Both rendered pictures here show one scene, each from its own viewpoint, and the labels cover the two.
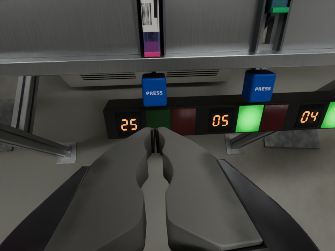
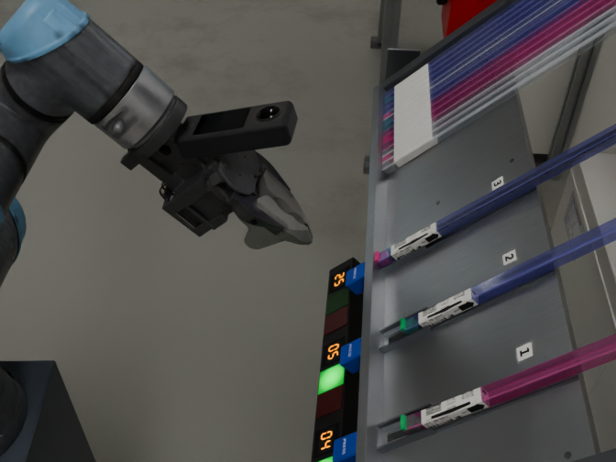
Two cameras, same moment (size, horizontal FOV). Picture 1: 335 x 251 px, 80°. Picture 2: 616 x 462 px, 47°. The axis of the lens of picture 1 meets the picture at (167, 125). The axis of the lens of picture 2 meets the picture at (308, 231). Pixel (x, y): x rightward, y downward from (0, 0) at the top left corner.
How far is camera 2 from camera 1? 0.70 m
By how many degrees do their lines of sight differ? 52
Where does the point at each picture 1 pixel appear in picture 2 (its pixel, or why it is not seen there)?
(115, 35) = (397, 238)
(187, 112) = (343, 319)
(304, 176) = not seen: outside the picture
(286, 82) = not seen: outside the picture
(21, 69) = (371, 192)
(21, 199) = (298, 299)
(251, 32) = (397, 325)
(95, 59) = (376, 226)
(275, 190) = not seen: outside the picture
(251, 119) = (330, 380)
